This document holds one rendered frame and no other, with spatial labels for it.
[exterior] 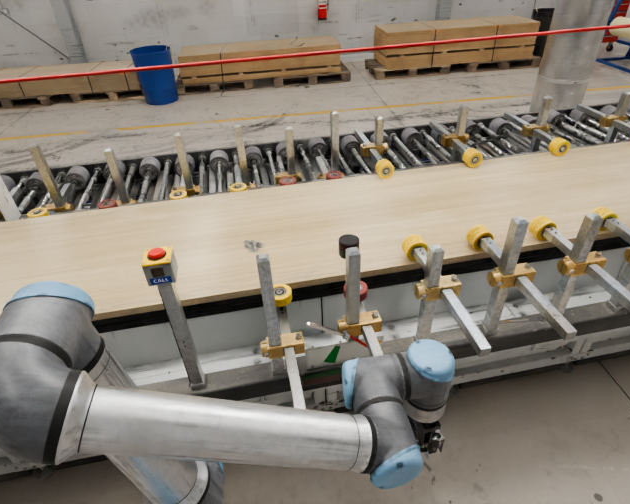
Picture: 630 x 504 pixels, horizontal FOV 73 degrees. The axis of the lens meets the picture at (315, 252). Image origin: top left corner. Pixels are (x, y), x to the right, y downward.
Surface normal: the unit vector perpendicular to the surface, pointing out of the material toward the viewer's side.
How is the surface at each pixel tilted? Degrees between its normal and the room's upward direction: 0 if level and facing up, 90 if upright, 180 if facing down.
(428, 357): 5
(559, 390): 0
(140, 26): 90
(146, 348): 90
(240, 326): 90
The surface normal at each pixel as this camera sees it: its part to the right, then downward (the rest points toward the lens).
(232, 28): 0.12, 0.58
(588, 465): -0.04, -0.80
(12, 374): 0.18, -0.65
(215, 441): 0.34, 0.03
